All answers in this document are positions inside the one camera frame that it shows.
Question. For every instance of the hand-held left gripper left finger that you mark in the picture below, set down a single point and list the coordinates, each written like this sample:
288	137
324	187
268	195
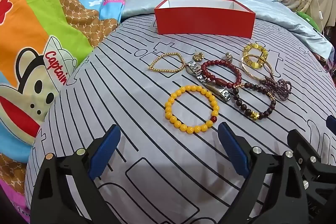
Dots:
105	150

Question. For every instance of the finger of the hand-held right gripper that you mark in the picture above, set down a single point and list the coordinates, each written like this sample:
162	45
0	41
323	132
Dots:
307	153
332	124

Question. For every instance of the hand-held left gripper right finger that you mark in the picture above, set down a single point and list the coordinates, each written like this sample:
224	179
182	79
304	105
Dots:
233	150

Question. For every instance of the thin gold bangle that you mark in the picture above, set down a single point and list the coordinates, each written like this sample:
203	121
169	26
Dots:
249	73

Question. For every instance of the silver metal watch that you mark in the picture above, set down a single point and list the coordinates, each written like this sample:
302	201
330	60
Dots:
195	72

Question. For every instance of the red box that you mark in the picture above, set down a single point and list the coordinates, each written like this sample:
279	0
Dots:
204	23

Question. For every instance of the grey striped bedsheet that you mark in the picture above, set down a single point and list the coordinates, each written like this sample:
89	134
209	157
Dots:
118	82

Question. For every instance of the crystal stud earring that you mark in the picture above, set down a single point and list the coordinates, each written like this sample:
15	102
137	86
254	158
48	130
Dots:
229	57

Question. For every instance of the gold flower earring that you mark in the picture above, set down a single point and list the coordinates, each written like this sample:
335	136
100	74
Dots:
198	56

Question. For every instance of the green plush item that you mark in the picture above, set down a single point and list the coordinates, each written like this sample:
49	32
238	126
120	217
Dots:
308	18

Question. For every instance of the light blue satin quilt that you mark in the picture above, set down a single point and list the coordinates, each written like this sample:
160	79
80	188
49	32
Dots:
275	11

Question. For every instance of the colourful cartoon monkey blanket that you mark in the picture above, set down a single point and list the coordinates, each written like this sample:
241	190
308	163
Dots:
39	16

